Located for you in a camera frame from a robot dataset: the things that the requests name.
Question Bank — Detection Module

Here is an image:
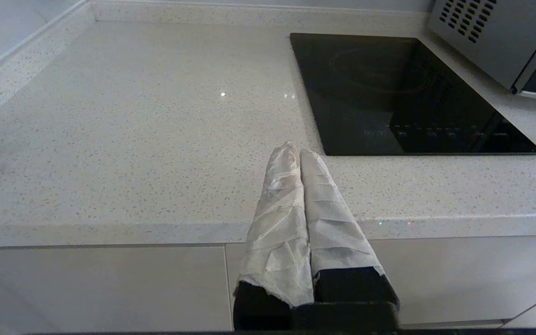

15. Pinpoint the silver microwave oven body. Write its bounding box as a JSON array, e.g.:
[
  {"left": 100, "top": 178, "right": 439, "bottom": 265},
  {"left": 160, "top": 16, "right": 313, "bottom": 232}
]
[{"left": 429, "top": 0, "right": 536, "bottom": 91}]

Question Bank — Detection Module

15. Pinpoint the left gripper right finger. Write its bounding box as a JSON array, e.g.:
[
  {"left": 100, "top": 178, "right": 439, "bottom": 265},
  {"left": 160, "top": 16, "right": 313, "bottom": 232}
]
[{"left": 300, "top": 149, "right": 401, "bottom": 305}]

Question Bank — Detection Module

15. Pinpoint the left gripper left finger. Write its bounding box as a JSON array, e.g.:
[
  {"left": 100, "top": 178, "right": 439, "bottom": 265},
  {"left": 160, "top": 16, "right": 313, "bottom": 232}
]
[{"left": 234, "top": 141, "right": 315, "bottom": 331}]

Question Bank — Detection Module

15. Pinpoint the black induction cooktop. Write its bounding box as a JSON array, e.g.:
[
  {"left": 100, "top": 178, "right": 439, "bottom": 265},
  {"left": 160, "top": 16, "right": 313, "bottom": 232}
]
[{"left": 289, "top": 32, "right": 536, "bottom": 156}]

